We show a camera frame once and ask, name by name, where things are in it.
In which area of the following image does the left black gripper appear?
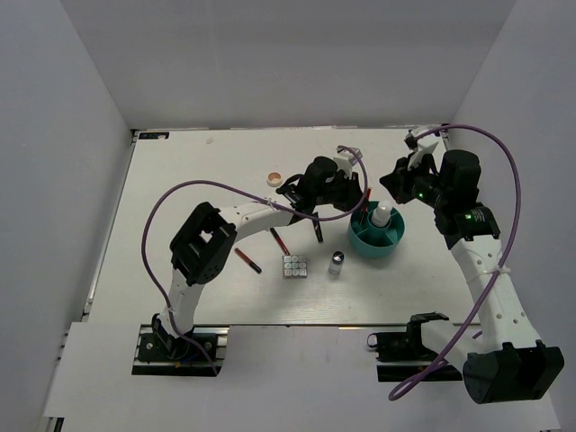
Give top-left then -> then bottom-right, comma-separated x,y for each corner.
313,168 -> 369,212

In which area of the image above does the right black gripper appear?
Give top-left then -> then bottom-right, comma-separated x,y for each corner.
379,152 -> 449,209

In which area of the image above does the black squeeze tube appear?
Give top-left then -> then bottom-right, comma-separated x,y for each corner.
312,220 -> 324,244

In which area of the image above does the red lip gloss tube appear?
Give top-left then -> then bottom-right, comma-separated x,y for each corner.
359,187 -> 372,225

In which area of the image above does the white lotion bottle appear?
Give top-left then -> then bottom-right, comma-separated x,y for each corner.
370,201 -> 393,229

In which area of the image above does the red lip gloss black cap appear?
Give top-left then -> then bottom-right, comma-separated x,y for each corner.
234,247 -> 262,275

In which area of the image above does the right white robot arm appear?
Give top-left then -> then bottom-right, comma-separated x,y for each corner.
380,150 -> 564,404

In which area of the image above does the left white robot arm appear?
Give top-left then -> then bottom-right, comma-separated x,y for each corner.
140,146 -> 368,360

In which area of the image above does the red lip gloss near palette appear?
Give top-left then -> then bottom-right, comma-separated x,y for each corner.
269,228 -> 291,255

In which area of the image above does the clear bottle black cap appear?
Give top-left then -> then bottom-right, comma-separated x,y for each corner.
328,251 -> 345,275

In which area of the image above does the teal round organizer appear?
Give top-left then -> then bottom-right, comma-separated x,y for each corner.
347,201 -> 405,259

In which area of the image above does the clear eyeshadow palette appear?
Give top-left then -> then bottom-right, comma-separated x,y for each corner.
282,255 -> 309,279

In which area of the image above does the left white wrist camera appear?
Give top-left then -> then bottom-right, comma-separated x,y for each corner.
333,146 -> 363,177

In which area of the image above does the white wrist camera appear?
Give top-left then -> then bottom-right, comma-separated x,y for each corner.
404,126 -> 440,171
333,146 -> 363,177

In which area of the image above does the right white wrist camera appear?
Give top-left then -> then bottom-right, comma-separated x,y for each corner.
404,126 -> 440,171

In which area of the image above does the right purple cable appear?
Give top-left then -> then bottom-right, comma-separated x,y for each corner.
387,123 -> 523,402

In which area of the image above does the purple cable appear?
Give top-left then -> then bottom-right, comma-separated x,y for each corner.
387,123 -> 523,402
141,144 -> 373,377

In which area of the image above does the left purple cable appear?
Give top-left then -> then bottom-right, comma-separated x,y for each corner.
141,144 -> 373,377

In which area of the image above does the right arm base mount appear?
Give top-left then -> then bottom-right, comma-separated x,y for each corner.
366,312 -> 448,383

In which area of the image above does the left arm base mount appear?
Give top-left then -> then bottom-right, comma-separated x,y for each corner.
131,325 -> 229,378

